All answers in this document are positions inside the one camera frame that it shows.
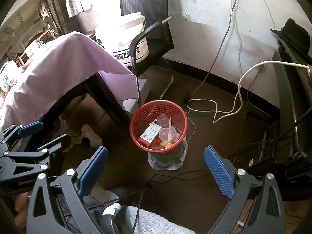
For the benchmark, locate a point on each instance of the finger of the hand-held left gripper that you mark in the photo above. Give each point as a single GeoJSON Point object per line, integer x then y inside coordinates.
{"type": "Point", "coordinates": [29, 158]}
{"type": "Point", "coordinates": [30, 128]}

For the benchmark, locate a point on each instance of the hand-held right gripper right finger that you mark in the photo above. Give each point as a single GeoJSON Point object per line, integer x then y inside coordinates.
{"type": "Point", "coordinates": [219, 173]}

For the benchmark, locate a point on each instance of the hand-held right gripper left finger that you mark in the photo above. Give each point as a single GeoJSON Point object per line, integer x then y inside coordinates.
{"type": "Point", "coordinates": [93, 170]}

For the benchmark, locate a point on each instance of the yellow snack packet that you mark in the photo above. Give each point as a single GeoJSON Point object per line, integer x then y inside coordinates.
{"type": "Point", "coordinates": [163, 145]}

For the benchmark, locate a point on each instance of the red and white box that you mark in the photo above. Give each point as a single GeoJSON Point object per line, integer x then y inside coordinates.
{"type": "Point", "coordinates": [151, 134]}

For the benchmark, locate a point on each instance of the white plastic spoon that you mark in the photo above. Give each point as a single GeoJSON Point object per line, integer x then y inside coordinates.
{"type": "Point", "coordinates": [170, 124]}

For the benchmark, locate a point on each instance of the red plastic wastebasket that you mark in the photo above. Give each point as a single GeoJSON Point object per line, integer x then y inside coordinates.
{"type": "Point", "coordinates": [141, 117]}

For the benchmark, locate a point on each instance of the person's left hand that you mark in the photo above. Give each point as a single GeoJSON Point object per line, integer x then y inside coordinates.
{"type": "Point", "coordinates": [22, 209]}

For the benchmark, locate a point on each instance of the beige shoe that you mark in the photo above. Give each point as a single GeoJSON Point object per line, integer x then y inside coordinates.
{"type": "Point", "coordinates": [92, 136]}

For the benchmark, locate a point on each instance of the black electronic box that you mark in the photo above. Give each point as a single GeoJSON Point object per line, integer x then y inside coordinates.
{"type": "Point", "coordinates": [256, 157]}

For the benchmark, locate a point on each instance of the white rice cooker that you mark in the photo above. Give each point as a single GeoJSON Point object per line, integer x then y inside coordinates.
{"type": "Point", "coordinates": [7, 75]}

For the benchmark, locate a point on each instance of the copper frying pan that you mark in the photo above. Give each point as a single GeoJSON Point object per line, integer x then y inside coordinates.
{"type": "Point", "coordinates": [26, 63]}

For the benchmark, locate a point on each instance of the purple tablecloth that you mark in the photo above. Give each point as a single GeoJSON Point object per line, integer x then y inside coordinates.
{"type": "Point", "coordinates": [61, 65]}

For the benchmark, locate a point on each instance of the black table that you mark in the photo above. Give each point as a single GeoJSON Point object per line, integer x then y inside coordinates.
{"type": "Point", "coordinates": [107, 95]}

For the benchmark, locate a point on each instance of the white fluffy towel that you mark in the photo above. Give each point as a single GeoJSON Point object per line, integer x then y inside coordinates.
{"type": "Point", "coordinates": [158, 221]}

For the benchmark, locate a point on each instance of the instant noodle cup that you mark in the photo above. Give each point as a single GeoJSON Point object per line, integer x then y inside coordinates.
{"type": "Point", "coordinates": [31, 48]}

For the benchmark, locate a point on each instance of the carved wooden chair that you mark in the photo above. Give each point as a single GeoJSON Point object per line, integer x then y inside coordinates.
{"type": "Point", "coordinates": [46, 35]}

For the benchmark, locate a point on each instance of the dark tall cabinet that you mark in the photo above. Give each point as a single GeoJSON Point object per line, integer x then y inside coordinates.
{"type": "Point", "coordinates": [57, 4]}

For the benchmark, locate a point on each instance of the white plastic bucket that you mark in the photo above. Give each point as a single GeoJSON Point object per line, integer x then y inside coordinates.
{"type": "Point", "coordinates": [121, 34]}

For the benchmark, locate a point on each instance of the black hat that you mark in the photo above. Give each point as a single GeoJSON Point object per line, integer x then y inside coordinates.
{"type": "Point", "coordinates": [296, 36]}

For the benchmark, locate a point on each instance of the black mesh chair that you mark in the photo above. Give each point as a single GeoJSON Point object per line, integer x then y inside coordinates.
{"type": "Point", "coordinates": [146, 2]}

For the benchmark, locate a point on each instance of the dark metal frame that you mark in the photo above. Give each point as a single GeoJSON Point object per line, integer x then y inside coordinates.
{"type": "Point", "coordinates": [290, 102]}

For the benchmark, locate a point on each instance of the white wall socket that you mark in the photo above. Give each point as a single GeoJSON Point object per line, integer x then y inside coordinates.
{"type": "Point", "coordinates": [261, 65]}

